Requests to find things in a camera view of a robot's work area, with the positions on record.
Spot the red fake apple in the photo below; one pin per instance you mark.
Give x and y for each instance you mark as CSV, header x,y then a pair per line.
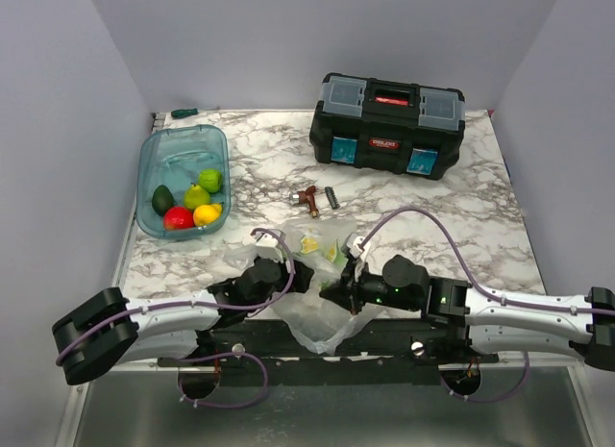
x,y
177,218

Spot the green handled screwdriver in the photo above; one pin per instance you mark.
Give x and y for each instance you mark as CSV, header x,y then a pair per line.
x,y
185,113

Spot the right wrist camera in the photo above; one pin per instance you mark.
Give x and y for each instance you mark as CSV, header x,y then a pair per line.
x,y
356,250

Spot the black Delixi toolbox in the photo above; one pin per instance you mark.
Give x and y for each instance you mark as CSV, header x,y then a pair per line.
x,y
388,126

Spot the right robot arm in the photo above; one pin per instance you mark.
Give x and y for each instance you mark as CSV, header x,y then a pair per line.
x,y
472,320

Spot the green fake lime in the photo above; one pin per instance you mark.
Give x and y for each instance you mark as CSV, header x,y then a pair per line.
x,y
211,180

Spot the dark green fake avocado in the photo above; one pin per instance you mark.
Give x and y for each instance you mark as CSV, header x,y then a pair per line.
x,y
162,200

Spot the teal transparent plastic tray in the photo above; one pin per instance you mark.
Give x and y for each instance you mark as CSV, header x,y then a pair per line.
x,y
174,158

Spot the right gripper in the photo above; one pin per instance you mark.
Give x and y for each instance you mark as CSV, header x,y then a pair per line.
x,y
341,295

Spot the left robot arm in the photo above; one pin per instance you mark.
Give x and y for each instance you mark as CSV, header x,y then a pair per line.
x,y
110,328

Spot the green fake pear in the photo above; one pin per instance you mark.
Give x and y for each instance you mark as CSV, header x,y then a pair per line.
x,y
195,196

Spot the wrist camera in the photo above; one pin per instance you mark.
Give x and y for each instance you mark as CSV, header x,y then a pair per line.
x,y
356,250
268,247

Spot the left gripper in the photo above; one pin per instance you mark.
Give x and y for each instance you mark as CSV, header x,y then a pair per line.
x,y
301,277

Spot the black mounting rail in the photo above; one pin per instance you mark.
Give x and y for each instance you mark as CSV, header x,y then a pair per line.
x,y
377,352

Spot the yellow fake lemon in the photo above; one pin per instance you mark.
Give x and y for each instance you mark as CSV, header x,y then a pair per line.
x,y
207,214

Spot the brown faucet tap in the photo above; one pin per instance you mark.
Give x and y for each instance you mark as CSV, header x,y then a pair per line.
x,y
305,198

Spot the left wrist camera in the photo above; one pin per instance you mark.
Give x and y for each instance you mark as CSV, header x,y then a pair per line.
x,y
268,247

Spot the translucent plastic bag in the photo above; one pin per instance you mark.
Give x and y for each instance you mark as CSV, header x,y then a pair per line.
x,y
317,324

